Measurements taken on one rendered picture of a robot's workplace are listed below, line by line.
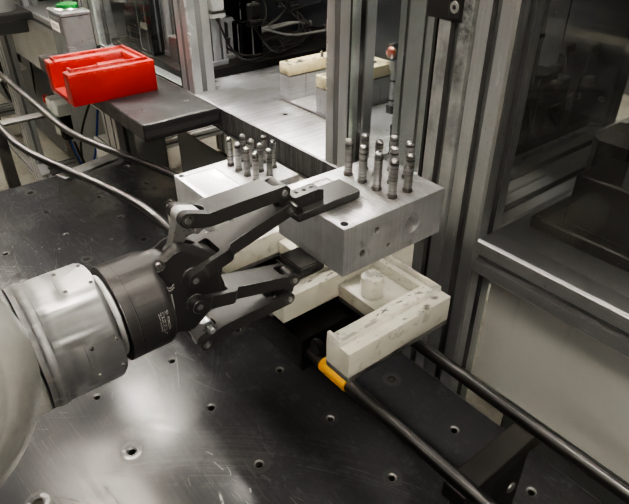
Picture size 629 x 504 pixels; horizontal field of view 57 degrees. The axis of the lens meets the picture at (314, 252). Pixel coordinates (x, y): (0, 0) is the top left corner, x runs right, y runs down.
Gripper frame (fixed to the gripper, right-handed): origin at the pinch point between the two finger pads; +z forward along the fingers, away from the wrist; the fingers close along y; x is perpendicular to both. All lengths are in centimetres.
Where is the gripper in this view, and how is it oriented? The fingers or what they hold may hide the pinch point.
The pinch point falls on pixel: (322, 225)
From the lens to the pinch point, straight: 53.1
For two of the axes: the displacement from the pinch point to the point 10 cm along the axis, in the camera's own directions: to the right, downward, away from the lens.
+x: -6.2, -4.3, 6.6
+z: 7.9, -3.5, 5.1
